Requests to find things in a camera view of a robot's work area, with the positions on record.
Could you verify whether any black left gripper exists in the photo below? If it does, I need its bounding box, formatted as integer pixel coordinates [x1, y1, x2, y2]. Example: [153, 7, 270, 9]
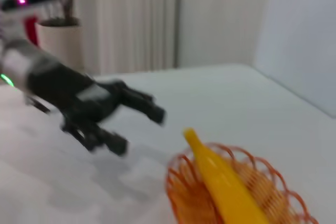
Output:
[26, 61, 167, 157]

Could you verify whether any yellow toy banana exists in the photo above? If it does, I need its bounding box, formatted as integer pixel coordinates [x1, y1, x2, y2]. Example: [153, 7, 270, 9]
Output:
[182, 127, 269, 224]

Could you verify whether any orange woven plastic basket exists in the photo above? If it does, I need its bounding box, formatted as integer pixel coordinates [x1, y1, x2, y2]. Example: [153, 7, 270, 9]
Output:
[165, 142, 320, 224]

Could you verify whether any white tablecloth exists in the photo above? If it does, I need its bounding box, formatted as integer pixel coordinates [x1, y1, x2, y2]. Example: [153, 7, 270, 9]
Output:
[0, 63, 336, 224]

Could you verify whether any cream plant pot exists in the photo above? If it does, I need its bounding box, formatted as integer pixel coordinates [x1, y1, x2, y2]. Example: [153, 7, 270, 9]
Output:
[35, 17, 85, 74]

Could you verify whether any white pleated curtain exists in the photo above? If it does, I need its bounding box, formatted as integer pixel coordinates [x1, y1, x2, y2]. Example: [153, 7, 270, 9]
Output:
[75, 0, 182, 76]

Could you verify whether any red stand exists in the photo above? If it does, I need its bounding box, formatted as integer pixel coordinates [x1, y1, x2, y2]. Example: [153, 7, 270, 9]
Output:
[23, 15, 40, 47]

